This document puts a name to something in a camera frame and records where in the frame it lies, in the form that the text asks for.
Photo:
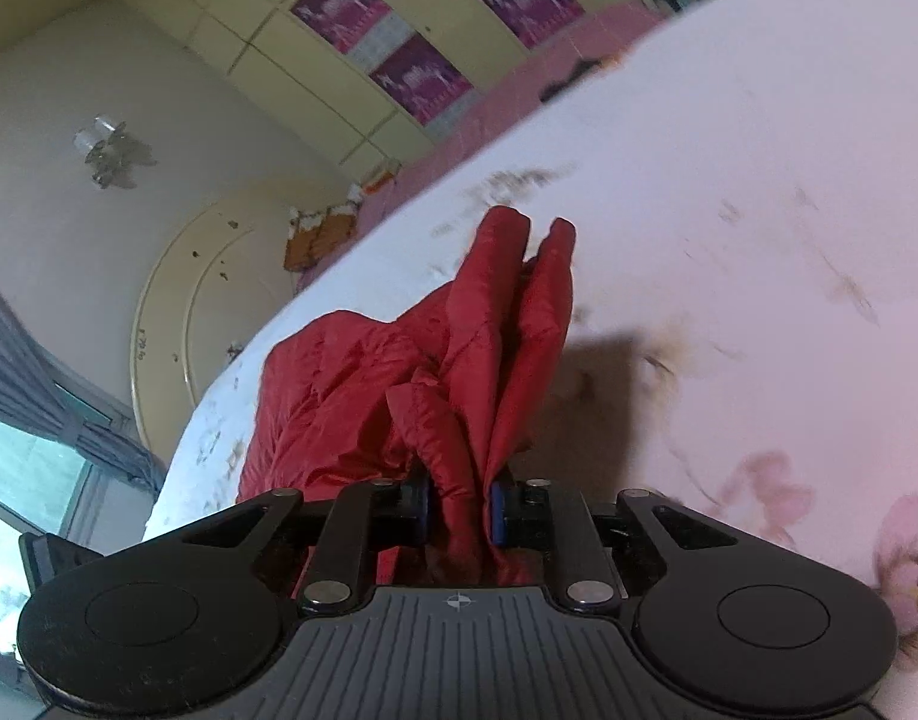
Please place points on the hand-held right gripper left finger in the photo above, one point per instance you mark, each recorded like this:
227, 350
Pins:
426, 514

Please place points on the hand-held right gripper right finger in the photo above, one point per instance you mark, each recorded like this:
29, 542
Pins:
496, 517

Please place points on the red puffer jacket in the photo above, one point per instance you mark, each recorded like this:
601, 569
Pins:
339, 390

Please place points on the orange patterned pillow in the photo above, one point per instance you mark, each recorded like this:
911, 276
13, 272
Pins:
316, 236

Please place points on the cream round headboard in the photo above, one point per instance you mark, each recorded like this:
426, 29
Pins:
174, 300

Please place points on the dark object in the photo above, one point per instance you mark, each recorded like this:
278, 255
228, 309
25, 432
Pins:
54, 559

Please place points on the window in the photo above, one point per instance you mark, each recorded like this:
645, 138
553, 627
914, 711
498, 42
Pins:
24, 480

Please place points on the blue curtain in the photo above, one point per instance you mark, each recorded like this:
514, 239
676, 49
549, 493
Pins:
31, 382

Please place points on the white floral bed sheet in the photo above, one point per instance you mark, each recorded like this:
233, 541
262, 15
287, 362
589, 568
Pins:
729, 165

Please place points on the black cloth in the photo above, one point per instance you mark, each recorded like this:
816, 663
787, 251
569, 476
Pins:
571, 77

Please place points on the ceiling lamp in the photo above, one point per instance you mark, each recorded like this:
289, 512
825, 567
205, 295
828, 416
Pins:
110, 154

